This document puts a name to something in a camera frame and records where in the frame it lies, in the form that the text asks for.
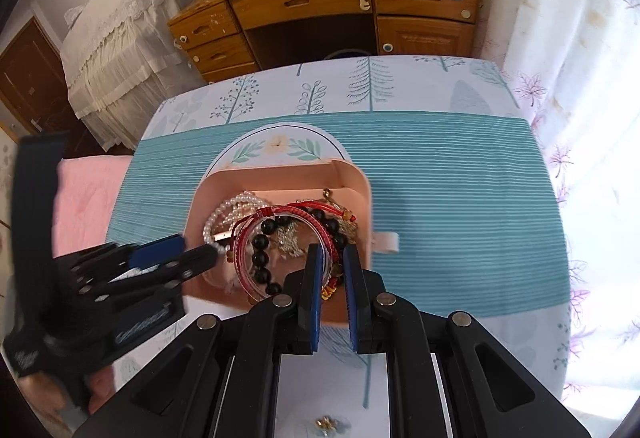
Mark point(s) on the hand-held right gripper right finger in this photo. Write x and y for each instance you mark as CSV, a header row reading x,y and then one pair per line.
x,y
352,298

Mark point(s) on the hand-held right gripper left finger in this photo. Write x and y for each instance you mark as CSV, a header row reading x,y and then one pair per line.
x,y
312,298

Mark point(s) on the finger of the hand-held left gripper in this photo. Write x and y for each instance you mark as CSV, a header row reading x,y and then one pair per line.
x,y
155,251
195,260

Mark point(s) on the pink plastic drawer box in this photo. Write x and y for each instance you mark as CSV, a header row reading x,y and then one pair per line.
x,y
280,178

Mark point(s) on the person's left hand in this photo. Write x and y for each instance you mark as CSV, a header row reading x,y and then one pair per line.
x,y
47,398

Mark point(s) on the pink blanket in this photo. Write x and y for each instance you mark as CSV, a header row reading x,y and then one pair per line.
x,y
85,198

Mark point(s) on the white lace cover cloth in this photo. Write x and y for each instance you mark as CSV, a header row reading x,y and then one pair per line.
x,y
115,47

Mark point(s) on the brown wooden door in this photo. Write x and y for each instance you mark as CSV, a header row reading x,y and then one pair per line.
x,y
30,82

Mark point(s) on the dark round stool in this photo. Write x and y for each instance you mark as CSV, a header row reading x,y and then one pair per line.
x,y
347,54

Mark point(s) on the wooden desk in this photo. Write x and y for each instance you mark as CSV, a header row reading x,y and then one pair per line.
x,y
300,0

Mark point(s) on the white leaf print curtain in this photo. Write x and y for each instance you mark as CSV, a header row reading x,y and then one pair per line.
x,y
575,67

